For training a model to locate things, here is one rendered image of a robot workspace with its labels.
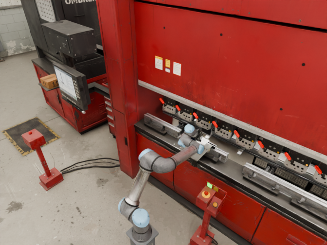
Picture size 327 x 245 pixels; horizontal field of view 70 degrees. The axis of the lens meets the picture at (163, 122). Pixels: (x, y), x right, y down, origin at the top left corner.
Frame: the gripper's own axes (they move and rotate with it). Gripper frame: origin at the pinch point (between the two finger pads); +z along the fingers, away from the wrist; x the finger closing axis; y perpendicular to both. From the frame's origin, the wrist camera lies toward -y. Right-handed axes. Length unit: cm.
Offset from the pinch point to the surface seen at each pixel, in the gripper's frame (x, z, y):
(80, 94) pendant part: 98, -64, -18
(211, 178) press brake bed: -21.7, 20.2, -23.9
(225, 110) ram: -17.3, -26.9, 29.9
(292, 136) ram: -69, -27, 30
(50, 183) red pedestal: 155, 15, -134
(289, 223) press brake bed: -93, 21, -24
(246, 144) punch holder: -41.2, -9.6, 14.8
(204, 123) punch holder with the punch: 0.0, -10.9, 15.8
